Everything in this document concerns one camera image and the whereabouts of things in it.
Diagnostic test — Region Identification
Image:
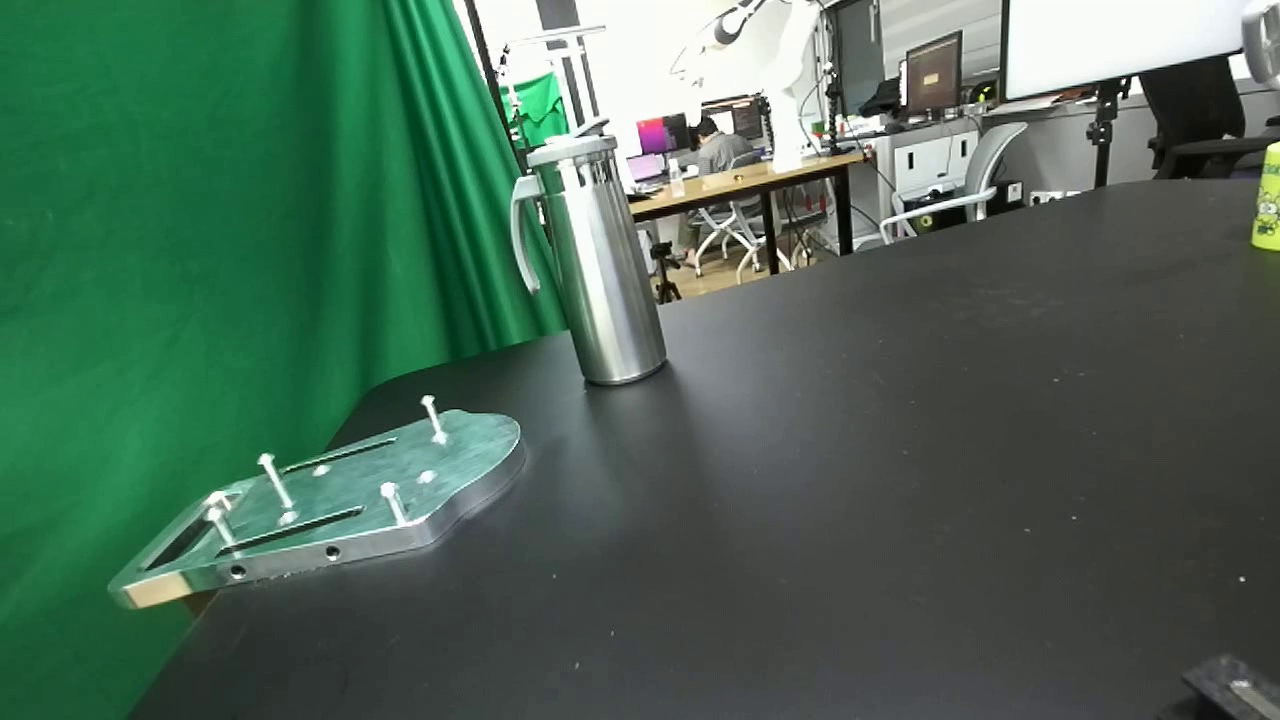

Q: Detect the black monitor stand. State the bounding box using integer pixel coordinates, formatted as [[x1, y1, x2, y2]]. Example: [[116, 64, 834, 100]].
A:
[[1084, 77, 1128, 191]]

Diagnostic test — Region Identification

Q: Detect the silver screw on plate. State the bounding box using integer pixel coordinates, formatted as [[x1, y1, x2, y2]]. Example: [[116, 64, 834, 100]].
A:
[[202, 489, 246, 553], [252, 453, 306, 526], [375, 479, 411, 532], [415, 390, 453, 453]]

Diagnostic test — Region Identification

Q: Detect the black backdrop stand pole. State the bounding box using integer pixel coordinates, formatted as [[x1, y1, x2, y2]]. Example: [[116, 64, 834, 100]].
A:
[[457, 0, 534, 152]]

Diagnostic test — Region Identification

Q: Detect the large white screen monitor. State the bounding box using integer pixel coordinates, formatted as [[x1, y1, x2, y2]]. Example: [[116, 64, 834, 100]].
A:
[[1002, 0, 1261, 102]]

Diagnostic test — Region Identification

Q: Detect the wooden table with black legs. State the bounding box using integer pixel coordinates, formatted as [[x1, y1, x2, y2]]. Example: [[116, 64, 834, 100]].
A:
[[623, 148, 872, 281]]

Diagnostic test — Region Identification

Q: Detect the lime green printed mug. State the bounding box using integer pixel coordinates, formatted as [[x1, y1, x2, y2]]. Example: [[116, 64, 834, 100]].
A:
[[1249, 136, 1280, 255]]

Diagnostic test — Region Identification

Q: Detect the green fabric backdrop curtain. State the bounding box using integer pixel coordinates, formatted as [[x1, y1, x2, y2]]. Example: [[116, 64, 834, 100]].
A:
[[0, 0, 568, 720]]

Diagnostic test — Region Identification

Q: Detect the pink screen laptop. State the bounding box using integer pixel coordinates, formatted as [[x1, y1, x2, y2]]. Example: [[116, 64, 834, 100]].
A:
[[632, 115, 681, 159]]

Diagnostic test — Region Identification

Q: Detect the black office chair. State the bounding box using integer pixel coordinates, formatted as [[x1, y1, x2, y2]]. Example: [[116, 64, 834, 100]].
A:
[[1135, 50, 1280, 182]]

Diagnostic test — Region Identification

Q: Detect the dark framed background monitor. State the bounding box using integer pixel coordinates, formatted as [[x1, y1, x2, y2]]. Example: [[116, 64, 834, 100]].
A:
[[901, 27, 967, 115]]

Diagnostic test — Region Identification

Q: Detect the stainless steel flask with handle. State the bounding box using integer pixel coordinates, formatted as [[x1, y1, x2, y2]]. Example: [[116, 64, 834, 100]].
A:
[[510, 127, 671, 390]]

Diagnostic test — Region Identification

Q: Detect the flat black metal bracket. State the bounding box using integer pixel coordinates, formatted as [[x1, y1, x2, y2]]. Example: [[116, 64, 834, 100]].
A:
[[1180, 650, 1280, 720]]

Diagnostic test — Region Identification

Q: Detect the clear acrylic plate with slots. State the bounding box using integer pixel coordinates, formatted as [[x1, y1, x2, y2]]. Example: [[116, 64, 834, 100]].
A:
[[107, 406, 528, 615]]

